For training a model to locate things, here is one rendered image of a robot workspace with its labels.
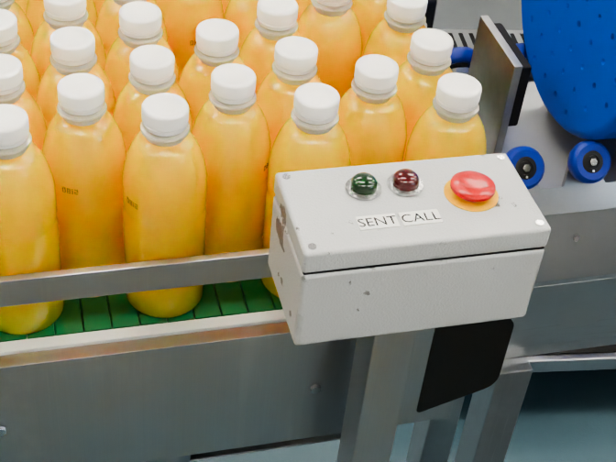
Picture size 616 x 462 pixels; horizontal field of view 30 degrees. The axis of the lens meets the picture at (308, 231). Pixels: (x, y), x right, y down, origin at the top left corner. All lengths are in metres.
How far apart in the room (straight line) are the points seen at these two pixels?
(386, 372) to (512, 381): 0.47
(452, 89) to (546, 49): 0.30
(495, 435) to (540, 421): 0.72
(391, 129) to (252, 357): 0.25
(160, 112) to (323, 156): 0.14
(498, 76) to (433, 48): 0.17
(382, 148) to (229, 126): 0.14
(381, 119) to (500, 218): 0.18
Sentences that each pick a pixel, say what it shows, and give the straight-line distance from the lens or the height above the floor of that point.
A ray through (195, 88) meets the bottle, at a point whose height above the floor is 1.07.
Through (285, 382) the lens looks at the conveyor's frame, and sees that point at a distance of 1.12.
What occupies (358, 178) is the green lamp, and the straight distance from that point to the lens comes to 0.90.
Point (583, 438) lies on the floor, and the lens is 2.26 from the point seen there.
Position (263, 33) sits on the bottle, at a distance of 1.10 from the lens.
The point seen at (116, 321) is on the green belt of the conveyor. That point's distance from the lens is 1.07.
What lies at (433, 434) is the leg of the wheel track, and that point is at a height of 0.33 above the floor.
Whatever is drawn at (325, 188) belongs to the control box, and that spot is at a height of 1.10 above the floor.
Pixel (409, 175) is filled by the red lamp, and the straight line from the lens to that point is 0.91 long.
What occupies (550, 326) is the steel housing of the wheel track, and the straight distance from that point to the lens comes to 1.41.
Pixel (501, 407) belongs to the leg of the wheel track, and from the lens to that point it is 1.50.
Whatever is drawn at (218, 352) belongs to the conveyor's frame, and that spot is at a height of 0.88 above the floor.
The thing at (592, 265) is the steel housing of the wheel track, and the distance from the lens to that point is 1.29.
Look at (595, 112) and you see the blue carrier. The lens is 1.21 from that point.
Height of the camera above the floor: 1.67
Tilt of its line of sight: 41 degrees down
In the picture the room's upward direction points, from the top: 6 degrees clockwise
